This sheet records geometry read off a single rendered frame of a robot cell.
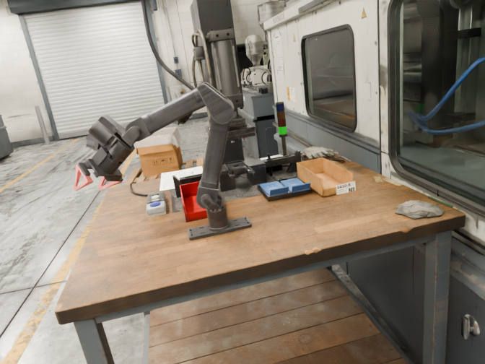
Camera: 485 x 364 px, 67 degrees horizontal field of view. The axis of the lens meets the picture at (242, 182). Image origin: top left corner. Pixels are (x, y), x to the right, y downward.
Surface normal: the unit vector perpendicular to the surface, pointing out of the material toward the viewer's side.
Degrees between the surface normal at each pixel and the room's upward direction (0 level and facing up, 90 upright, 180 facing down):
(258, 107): 90
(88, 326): 90
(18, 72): 90
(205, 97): 90
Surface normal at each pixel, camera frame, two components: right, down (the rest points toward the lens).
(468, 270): -0.65, -0.69
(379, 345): -0.14, -0.94
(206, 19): 0.22, 0.28
